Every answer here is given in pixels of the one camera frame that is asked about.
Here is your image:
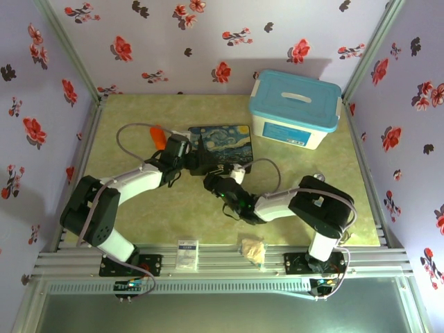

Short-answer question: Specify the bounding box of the aluminium corner post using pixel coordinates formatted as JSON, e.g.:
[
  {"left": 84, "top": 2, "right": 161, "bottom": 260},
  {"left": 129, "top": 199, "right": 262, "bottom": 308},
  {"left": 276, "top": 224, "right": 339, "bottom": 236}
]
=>
[
  {"left": 34, "top": 0, "right": 108, "bottom": 105},
  {"left": 341, "top": 0, "right": 407, "bottom": 105}
]

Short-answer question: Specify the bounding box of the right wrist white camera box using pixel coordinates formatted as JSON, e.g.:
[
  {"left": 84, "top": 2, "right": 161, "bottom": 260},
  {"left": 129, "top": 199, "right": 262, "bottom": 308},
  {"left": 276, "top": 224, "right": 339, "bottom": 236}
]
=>
[{"left": 230, "top": 164, "right": 248, "bottom": 185}]

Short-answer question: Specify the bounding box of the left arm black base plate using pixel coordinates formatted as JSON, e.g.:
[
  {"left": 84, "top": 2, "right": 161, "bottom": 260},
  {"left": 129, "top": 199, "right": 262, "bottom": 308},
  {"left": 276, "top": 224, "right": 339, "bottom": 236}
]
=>
[{"left": 99, "top": 254, "right": 164, "bottom": 278}]

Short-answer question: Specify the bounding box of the crumpled bag with beige contents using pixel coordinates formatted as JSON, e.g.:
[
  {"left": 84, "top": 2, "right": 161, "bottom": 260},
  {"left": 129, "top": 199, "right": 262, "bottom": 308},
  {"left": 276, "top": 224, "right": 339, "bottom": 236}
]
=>
[{"left": 239, "top": 236, "right": 270, "bottom": 271}]

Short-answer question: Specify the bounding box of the left arm grey cable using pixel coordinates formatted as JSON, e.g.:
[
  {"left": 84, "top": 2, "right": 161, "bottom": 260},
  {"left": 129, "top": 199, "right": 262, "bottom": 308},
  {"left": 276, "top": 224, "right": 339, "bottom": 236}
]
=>
[{"left": 78, "top": 123, "right": 181, "bottom": 300}]

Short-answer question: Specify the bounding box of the slotted grey cable duct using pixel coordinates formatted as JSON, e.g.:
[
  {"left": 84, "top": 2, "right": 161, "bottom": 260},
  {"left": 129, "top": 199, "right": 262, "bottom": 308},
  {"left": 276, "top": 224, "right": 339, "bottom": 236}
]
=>
[{"left": 46, "top": 280, "right": 313, "bottom": 296}]

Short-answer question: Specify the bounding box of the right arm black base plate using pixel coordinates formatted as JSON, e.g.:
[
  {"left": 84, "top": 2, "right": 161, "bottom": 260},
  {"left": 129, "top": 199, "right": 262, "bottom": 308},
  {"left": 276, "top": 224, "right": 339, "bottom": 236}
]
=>
[{"left": 283, "top": 252, "right": 348, "bottom": 275}]

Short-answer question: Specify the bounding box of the small white plastic packet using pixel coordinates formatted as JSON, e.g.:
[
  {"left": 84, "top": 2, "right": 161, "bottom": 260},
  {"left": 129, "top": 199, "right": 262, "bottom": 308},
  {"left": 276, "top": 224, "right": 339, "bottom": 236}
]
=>
[{"left": 176, "top": 238, "right": 200, "bottom": 272}]

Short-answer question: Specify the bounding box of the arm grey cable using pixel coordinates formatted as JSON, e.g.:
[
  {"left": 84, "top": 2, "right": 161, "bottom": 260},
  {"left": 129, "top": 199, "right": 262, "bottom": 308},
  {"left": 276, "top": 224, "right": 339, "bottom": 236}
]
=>
[
  {"left": 78, "top": 123, "right": 181, "bottom": 300},
  {"left": 242, "top": 157, "right": 358, "bottom": 300}
]

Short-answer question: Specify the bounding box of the orange plastic cylinder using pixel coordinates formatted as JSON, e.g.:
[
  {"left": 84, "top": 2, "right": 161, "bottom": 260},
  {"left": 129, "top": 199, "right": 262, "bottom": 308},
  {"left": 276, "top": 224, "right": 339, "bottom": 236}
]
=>
[{"left": 149, "top": 124, "right": 168, "bottom": 151}]

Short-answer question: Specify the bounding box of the grey metal lower panel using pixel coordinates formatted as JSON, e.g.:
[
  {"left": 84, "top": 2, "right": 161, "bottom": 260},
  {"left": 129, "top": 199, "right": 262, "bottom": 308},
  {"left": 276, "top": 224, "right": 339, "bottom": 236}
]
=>
[{"left": 13, "top": 293, "right": 431, "bottom": 333}]

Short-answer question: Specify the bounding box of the white storage box blue lid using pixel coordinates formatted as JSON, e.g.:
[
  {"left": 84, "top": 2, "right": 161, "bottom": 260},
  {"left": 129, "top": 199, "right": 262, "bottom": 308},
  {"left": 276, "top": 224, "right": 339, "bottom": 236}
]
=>
[{"left": 248, "top": 68, "right": 343, "bottom": 151}]

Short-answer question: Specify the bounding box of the starry night painted black box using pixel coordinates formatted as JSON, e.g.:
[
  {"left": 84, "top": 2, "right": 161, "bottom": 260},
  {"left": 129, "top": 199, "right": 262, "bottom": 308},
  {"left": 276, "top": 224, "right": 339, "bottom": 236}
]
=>
[{"left": 188, "top": 124, "right": 255, "bottom": 177}]

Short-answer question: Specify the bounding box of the aluminium side rail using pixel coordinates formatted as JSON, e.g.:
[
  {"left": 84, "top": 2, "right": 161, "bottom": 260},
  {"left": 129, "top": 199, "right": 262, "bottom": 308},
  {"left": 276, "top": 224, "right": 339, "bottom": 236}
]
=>
[
  {"left": 345, "top": 102, "right": 407, "bottom": 249},
  {"left": 37, "top": 96, "right": 107, "bottom": 253}
]

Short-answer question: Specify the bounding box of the aluminium frame rail with bases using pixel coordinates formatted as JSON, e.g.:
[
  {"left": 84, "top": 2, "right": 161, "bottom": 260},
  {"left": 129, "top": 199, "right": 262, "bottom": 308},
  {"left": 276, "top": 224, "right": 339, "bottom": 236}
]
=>
[{"left": 33, "top": 241, "right": 416, "bottom": 279}]

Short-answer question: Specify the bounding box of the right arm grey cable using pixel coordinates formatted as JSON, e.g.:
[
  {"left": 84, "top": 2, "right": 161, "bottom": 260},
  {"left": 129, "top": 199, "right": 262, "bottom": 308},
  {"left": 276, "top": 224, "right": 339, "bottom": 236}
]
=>
[{"left": 242, "top": 157, "right": 358, "bottom": 300}]

